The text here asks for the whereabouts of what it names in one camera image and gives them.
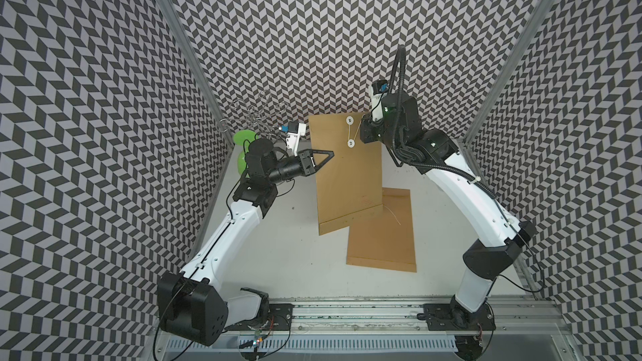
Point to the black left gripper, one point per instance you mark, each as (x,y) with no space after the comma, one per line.
(306,161)

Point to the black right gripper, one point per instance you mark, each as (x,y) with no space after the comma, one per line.
(368,134)

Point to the brown kraft file bag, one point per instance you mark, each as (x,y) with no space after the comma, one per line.
(387,241)

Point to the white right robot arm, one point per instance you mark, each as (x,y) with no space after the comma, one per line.
(394,121)

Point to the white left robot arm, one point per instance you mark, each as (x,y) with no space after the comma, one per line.
(189,301)

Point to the green plastic wine glass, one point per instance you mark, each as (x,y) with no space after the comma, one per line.
(243,138)

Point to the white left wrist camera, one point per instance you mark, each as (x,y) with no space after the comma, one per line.
(294,131)

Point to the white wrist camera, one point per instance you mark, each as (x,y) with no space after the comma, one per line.
(294,131)
(378,91)

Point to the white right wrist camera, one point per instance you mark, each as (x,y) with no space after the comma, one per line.
(378,91)

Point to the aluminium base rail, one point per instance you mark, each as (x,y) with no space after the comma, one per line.
(507,327)

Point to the right aluminium corner post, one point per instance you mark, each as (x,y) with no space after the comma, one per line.
(523,136)

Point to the aluminium corner post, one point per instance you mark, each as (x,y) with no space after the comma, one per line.
(523,136)
(179,33)

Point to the left aluminium corner post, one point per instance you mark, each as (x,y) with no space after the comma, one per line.
(179,33)

